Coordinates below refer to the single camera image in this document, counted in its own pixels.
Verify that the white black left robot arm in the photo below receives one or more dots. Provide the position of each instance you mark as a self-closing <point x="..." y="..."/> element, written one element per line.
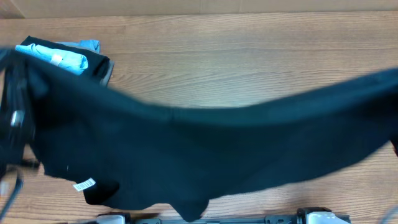
<point x="113" y="218"/>

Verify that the light blue printed t-shirt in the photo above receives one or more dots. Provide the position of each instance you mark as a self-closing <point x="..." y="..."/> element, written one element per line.
<point x="71" y="61"/>

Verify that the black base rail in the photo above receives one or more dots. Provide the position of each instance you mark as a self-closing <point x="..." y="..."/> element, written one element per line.
<point x="270" y="219"/>

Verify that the grey folded garment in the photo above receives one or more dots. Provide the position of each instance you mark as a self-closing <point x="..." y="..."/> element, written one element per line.
<point x="105" y="80"/>

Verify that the black folded garment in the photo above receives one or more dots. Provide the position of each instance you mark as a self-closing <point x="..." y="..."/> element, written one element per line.
<point x="97" y="63"/>

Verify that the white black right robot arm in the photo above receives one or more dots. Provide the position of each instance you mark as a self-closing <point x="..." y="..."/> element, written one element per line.
<point x="319" y="215"/>

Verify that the black t-shirt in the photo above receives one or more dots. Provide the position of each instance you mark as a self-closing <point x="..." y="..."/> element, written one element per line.
<point x="130" y="155"/>

